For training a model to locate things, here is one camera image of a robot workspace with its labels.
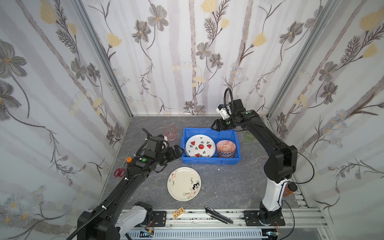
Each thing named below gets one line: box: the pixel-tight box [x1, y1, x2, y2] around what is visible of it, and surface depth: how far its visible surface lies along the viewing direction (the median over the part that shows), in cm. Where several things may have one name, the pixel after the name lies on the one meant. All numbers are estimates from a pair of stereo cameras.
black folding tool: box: [204, 205, 234, 225], surface depth 76 cm
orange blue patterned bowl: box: [216, 140, 237, 158], surface depth 94 cm
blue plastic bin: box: [181, 127, 242, 165], surface depth 97 cm
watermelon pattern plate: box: [185, 134, 216, 158], surface depth 101 cm
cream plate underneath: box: [167, 166, 202, 202], surface depth 87 cm
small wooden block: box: [172, 206, 185, 218], surface depth 77 cm
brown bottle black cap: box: [283, 183, 298, 197], surface depth 77 cm
